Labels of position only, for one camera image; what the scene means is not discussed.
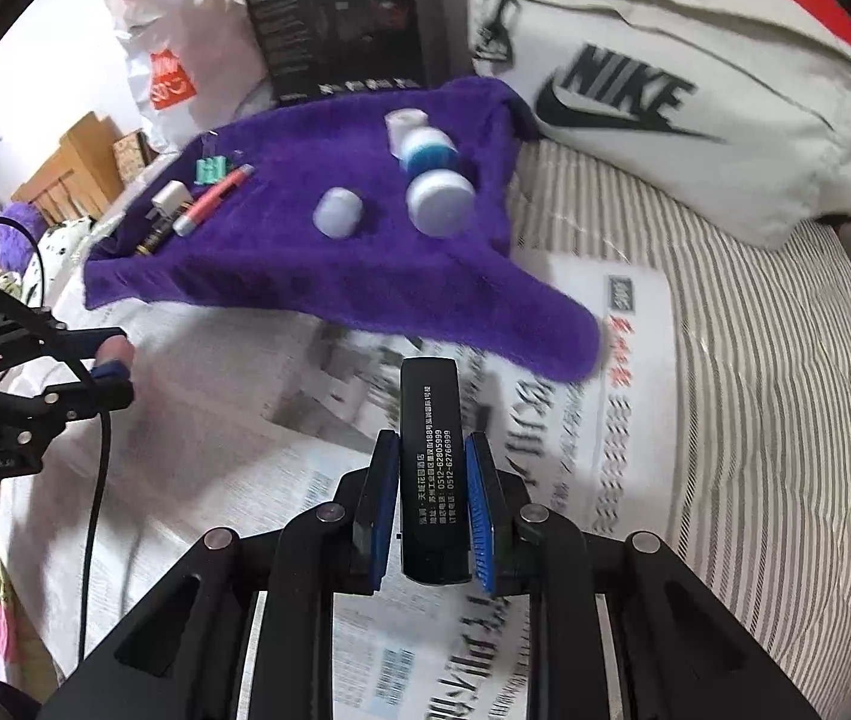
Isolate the newspaper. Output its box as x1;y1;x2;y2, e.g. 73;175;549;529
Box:
237;251;685;720

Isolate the black and gold tube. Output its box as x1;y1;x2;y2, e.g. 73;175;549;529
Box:
134;202;190;257

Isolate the purple towel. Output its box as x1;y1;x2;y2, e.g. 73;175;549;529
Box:
82;77;602;383

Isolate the small translucent white box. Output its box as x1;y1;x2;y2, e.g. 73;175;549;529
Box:
151;180;196;224

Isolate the white canvas bag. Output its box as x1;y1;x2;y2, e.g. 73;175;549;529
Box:
468;0;851;248

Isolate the black lighter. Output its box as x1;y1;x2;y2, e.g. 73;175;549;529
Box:
399;356;471;586

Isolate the striped bed sheet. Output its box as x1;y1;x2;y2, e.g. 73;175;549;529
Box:
507;139;851;720

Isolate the brown patterned box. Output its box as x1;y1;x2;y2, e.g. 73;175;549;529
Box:
112;131;157;185

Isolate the white plush toy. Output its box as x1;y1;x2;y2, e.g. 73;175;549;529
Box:
20;217;104;316

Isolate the green binder clip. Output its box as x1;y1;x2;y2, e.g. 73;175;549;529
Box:
195;131;239;187

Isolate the blue and white lotion bottle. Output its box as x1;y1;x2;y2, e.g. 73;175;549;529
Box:
395;127;473;237

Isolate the thin black cable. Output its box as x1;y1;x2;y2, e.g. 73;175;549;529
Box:
0;216;47;316

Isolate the white plastic shopping bag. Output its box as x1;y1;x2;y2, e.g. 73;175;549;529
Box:
106;0;276;155

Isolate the black headphone box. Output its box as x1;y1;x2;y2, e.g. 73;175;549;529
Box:
237;0;434;104

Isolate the purple plush toy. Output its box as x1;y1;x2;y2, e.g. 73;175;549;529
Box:
0;201;44;271

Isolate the wooden headboard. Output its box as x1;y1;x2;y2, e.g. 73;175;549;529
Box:
16;111;127;226

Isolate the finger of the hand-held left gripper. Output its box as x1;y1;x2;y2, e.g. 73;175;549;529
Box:
0;379;136;460
0;315;128;385

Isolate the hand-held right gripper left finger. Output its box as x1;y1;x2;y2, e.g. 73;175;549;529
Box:
43;429;404;720

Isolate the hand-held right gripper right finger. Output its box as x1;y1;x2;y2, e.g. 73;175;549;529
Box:
465;431;820;720

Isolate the small white jar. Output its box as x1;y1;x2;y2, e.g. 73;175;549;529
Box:
312;187;362;239

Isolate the pink tube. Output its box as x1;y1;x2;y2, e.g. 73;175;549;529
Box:
172;163;255;237

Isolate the white tape roll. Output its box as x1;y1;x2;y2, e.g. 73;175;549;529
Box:
384;109;428;158

